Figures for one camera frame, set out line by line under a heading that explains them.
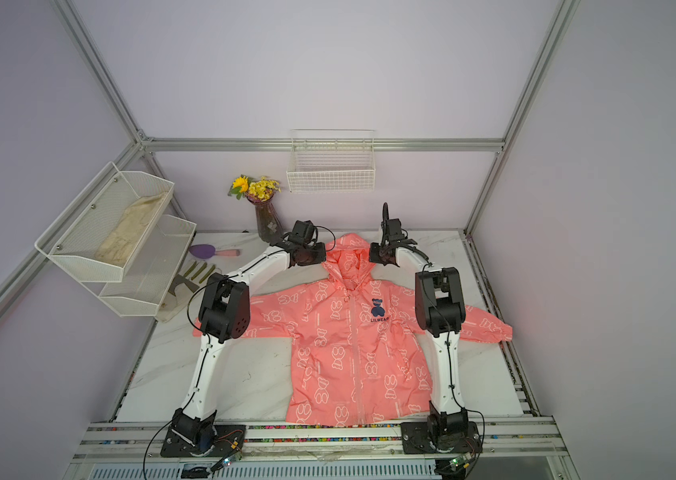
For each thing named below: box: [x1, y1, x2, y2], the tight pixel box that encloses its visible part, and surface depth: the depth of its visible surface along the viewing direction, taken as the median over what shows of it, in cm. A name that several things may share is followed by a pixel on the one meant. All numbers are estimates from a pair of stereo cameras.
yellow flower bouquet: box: [227, 174, 282, 203], surface depth 103 cm
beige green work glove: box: [156, 259, 222, 322], surface depth 107 cm
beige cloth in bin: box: [95, 192, 167, 267], surface depth 80 cm
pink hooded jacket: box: [193, 233, 513, 426], surface depth 90 cm
